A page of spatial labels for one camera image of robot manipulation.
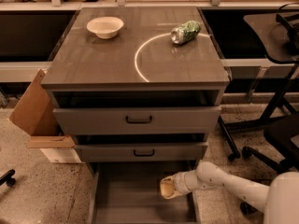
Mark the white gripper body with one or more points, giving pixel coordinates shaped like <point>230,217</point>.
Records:
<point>181,183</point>

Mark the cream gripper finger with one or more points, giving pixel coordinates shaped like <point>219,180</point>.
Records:
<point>169,196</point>
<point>167,180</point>

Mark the yellow sponge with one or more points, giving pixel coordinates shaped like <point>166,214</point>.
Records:
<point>166,188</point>

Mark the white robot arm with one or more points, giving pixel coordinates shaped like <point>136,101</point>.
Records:
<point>209,175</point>

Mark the grey open bottom drawer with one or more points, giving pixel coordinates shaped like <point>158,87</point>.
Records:
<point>129,193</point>

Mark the grey top drawer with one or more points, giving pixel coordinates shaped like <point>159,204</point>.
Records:
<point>158,120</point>

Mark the grey middle drawer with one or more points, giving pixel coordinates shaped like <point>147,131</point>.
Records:
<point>142,152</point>

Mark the grey drawer cabinet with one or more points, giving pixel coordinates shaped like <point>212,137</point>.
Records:
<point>140,67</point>

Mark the black office chair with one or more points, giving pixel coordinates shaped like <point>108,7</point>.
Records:
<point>280,143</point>

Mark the green soda can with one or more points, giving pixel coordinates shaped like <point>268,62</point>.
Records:
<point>185,32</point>

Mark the brown cardboard box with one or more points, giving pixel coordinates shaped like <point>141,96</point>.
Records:
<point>34,115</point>

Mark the black chair caster left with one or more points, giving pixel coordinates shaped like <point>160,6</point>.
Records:
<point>8,178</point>

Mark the white bowl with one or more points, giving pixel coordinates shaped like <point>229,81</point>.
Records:
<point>105,27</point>

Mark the black side table stand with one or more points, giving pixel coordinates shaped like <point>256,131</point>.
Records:
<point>279,34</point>

